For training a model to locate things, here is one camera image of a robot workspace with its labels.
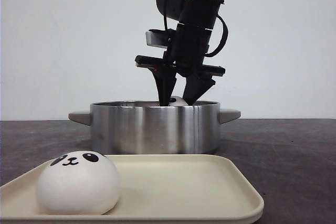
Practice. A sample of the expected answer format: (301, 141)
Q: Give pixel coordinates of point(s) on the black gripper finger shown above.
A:
(196, 86)
(165, 79)

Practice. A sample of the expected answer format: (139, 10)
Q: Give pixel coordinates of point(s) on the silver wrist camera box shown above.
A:
(159, 38)

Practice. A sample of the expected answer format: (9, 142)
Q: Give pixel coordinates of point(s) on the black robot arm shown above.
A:
(198, 13)

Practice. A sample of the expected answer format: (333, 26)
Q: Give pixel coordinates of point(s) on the panda bun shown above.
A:
(78, 183)
(177, 101)

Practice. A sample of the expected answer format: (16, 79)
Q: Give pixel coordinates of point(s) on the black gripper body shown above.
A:
(186, 53)

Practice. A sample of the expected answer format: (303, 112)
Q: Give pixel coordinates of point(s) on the cream plastic tray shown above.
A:
(154, 189)

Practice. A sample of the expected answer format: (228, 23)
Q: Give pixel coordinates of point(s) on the stainless steel steamer pot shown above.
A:
(143, 127)

